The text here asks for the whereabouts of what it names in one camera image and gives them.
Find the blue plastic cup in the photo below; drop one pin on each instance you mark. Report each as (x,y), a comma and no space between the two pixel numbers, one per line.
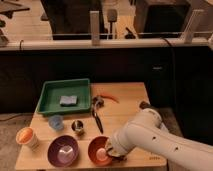
(56,122)

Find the red bowl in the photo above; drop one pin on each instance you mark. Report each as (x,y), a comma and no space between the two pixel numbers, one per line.
(97,152)

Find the small metal cup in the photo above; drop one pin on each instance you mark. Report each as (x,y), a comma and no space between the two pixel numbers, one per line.
(77,127)

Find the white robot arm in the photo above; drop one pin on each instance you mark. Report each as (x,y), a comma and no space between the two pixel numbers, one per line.
(145,130)

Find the purple bowl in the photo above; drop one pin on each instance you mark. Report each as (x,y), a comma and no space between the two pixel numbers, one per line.
(63,151)

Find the orange carrot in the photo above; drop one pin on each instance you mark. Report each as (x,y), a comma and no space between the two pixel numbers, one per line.
(109,97)

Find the green plastic tray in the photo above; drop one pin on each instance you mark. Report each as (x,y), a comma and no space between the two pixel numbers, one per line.
(52,91)

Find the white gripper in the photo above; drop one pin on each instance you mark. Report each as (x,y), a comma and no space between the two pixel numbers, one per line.
(113,149)

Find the orange and white cup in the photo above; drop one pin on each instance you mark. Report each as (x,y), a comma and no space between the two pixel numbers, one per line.
(27,137)

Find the black handled metal utensil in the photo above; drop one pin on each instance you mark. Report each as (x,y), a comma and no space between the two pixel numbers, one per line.
(97,103)

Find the grey sponge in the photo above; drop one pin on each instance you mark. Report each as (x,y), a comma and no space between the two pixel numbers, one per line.
(68,100)

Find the white guard rail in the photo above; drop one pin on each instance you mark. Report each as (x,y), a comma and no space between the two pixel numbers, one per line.
(26,45)

